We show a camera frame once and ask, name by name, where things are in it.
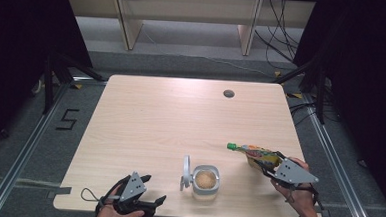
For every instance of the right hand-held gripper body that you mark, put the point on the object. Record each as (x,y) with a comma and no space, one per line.
(294,174)

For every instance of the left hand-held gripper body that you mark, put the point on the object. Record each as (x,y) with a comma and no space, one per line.
(133,188)

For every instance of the yellow seasoning pouch green cap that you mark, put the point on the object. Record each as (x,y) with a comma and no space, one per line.
(255,155)

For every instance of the clear jar with grey lid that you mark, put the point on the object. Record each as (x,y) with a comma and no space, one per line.
(205,181)

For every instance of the person's right hand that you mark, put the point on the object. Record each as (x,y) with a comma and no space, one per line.
(298,197)

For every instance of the person's left hand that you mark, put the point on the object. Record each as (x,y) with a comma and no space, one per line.
(112,216)

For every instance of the yellow black tape piece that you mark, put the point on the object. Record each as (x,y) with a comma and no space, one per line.
(78,86)
(277,73)
(295,95)

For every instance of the grey tape strip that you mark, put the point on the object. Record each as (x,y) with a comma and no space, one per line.
(59,191)

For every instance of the black metal stand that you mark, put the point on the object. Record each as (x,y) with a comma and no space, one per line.
(50,81)
(319,88)

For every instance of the black tape numeral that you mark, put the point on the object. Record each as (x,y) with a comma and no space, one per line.
(67,119)

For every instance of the black curtain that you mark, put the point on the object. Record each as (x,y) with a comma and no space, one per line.
(366,81)
(24,46)

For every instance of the light wooden desk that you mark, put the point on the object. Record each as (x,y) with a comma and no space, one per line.
(186,8)

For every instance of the aluminium floor rail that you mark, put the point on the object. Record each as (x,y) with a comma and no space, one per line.
(21,153)
(341,176)

